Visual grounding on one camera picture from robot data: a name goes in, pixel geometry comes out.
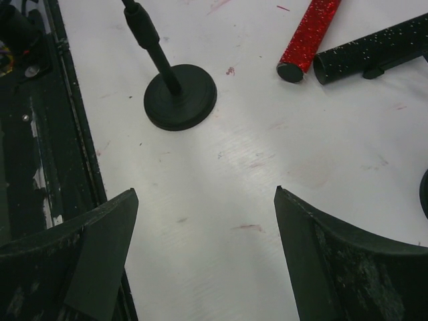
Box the black glitter microphone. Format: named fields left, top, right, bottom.
left=313, top=14, right=427, bottom=85

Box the black round-base stand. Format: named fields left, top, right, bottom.
left=122, top=1, right=217, bottom=132
left=419, top=171, right=428, bottom=218

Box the red glitter microphone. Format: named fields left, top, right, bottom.
left=276, top=0, right=341, bottom=84

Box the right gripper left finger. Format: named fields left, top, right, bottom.
left=1, top=189, right=138, bottom=320

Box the black tripod shock-mount stand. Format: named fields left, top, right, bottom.
left=362, top=47, right=427, bottom=80

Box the black front mounting rail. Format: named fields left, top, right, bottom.
left=0, top=0, right=140, bottom=321

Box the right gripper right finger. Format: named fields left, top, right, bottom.
left=274, top=187, right=427, bottom=320

